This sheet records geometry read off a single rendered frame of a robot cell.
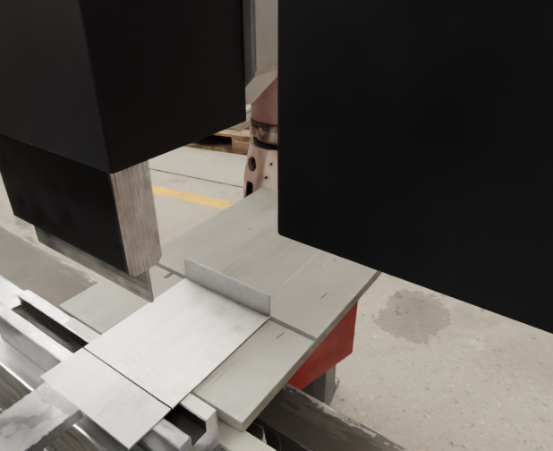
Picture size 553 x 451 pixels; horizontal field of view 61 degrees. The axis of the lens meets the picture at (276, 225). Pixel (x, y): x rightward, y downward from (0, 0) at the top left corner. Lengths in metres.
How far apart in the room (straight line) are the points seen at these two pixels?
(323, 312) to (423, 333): 1.55
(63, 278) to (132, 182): 0.45
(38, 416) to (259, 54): 0.23
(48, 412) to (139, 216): 0.14
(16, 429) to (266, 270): 0.21
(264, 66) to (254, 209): 0.32
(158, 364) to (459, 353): 1.60
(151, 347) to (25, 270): 0.38
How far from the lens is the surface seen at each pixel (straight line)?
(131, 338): 0.35
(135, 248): 0.22
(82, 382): 0.33
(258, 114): 0.66
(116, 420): 0.30
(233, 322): 0.34
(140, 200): 0.22
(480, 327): 1.99
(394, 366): 1.74
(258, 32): 0.18
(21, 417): 0.32
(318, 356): 0.73
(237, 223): 0.47
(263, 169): 0.66
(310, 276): 0.39
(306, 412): 0.45
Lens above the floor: 1.23
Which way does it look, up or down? 30 degrees down
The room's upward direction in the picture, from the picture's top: straight up
